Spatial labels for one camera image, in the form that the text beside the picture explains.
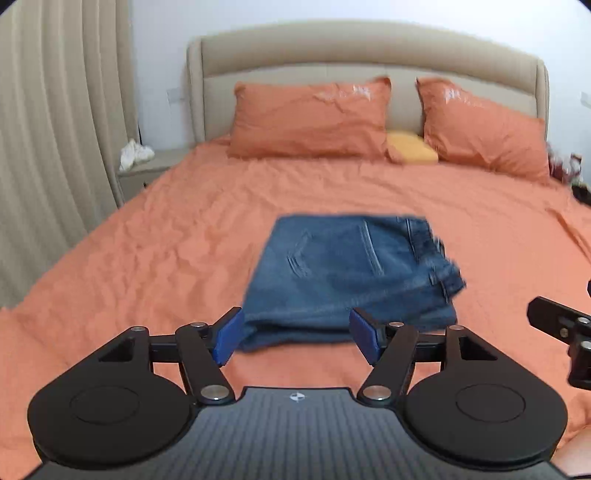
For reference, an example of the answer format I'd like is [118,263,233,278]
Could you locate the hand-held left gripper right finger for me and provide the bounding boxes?
[348,307,499,408]

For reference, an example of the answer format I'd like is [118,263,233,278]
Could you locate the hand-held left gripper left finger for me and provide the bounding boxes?
[99,306,245,407]

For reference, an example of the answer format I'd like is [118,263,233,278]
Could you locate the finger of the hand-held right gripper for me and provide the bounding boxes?
[527,295,591,389]

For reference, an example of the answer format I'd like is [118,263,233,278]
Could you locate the blue denim pants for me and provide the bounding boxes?
[236,213,467,354]

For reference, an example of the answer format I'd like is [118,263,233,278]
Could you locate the bed with orange sheet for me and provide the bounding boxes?
[0,136,591,480]

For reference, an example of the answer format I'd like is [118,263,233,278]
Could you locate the bagged red white plush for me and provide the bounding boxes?
[547,142,585,184]

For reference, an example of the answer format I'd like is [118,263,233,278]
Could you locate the beige nightstand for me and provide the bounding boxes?
[115,148,192,208]

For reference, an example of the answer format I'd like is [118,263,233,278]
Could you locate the yellow cushion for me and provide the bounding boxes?
[385,130,439,165]

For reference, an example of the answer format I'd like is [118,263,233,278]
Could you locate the orange pillow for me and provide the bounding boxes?
[226,76,393,161]
[416,76,552,185]

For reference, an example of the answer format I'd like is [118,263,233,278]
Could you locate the crumpled white cloth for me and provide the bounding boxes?
[119,138,155,172]

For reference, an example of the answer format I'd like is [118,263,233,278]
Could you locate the beige curtain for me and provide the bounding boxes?
[0,0,139,310]

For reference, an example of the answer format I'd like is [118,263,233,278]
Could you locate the beige padded headboard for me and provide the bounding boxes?
[186,21,550,148]

